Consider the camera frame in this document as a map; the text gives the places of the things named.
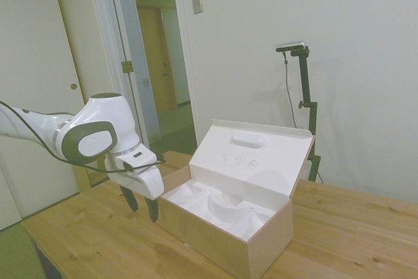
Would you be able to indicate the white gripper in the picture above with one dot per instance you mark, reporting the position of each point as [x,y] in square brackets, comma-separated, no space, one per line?
[143,182]

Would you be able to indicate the cardboard box with hinged lid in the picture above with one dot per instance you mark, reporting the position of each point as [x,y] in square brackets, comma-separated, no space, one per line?
[235,194]

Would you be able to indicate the white closet door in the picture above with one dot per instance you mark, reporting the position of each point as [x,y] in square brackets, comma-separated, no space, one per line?
[36,73]

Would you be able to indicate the brass door hinge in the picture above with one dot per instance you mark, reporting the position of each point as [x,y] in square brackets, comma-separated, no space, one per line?
[127,66]

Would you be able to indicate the white wall switch plate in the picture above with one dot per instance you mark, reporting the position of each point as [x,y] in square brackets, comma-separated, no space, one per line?
[196,2]

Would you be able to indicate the black camera stand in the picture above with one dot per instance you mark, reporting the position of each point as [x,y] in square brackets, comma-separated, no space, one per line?
[308,109]

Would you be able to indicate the grey exterior camera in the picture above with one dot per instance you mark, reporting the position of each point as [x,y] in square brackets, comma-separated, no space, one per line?
[291,46]

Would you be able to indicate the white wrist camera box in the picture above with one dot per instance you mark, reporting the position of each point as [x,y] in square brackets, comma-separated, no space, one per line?
[137,158]

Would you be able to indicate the green upholstered chair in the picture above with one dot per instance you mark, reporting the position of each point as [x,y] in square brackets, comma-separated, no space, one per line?
[18,253]

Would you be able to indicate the white open door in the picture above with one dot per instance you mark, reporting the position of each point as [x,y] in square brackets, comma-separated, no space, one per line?
[130,53]

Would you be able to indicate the brown wooden hallway door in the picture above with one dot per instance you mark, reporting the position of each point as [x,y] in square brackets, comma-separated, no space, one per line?
[161,60]

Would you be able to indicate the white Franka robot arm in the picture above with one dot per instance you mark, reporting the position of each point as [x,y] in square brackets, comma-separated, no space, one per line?
[81,128]

